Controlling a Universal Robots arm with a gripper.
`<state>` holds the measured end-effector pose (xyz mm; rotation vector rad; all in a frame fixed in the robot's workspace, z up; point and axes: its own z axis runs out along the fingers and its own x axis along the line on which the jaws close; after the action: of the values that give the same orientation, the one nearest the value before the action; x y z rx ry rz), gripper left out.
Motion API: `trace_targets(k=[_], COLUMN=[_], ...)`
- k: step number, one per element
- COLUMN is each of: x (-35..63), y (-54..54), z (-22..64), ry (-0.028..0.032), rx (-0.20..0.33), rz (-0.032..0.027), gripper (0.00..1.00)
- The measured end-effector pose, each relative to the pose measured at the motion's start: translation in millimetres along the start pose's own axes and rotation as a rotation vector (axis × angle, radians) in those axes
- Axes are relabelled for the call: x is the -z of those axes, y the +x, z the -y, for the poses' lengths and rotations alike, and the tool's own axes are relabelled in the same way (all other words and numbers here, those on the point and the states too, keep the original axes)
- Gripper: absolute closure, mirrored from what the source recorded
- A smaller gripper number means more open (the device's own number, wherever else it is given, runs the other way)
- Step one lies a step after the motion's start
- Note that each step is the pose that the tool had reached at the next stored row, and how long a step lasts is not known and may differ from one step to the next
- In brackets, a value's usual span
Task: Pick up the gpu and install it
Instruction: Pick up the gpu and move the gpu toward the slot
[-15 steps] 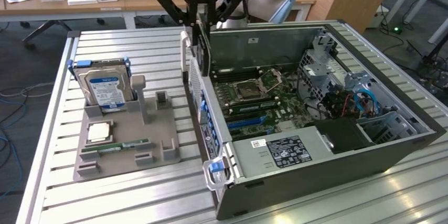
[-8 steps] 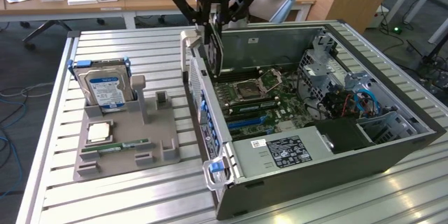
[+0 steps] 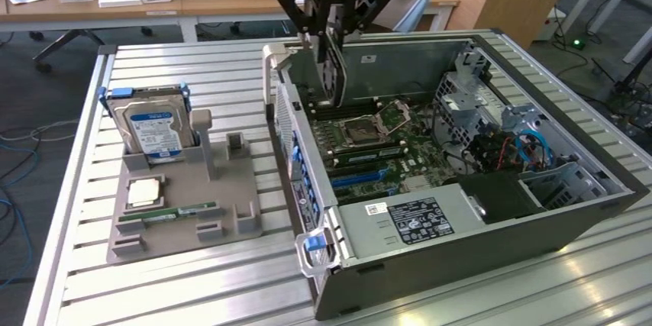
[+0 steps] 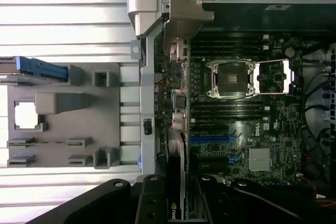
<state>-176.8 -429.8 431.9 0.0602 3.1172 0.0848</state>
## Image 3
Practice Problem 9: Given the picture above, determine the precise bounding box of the black graphics card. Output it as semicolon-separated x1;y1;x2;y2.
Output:
314;3;353;110

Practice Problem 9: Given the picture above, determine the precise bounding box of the metal socket cover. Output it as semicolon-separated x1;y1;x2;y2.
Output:
374;98;418;133

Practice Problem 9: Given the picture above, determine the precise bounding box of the tall metal disk bay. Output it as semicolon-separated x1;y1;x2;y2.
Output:
433;50;514;159

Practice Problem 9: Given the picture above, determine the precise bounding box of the white electrical box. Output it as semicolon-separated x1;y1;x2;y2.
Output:
538;5;569;44

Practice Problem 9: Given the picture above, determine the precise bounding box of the CPU socket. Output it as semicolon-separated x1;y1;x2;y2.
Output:
339;115;390;144

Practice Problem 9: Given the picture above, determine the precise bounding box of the green motherboard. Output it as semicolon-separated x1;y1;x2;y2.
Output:
298;85;461;205

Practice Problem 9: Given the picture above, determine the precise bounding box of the hard disk with blue rails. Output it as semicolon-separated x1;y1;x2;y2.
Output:
97;82;193;166

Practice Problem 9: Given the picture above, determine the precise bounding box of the black chair base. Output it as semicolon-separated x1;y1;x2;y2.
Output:
29;27;154;74

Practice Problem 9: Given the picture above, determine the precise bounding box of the blue expansion slot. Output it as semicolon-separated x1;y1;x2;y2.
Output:
330;171;389;189

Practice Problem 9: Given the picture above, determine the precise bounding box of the silver chipset heatsink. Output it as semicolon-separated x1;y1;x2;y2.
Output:
405;176;435;194

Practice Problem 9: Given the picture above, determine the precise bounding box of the silver CPU chip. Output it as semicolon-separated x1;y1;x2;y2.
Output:
125;179;162;208

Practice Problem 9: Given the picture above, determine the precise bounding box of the grey power supply unit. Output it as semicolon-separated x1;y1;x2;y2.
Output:
335;182;486;260

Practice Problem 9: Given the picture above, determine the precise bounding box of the green RAM stick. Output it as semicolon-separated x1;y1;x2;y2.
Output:
118;200;219;224

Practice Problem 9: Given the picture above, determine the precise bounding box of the blue case latch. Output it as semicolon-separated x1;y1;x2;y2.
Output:
302;235;327;253

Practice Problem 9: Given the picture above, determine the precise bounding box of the grey parts rack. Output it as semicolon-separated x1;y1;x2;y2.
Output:
105;108;265;266

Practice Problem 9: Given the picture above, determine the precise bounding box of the dark grey PC case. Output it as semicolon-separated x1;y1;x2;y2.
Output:
262;34;652;321

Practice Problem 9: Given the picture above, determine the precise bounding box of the red wire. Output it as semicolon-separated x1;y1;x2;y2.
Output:
499;135;517;169

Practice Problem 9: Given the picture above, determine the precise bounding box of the blue wire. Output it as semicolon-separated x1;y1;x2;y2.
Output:
513;130;557;173

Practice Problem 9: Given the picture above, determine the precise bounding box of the blue floor cable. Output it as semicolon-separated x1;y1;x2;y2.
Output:
0;142;42;289

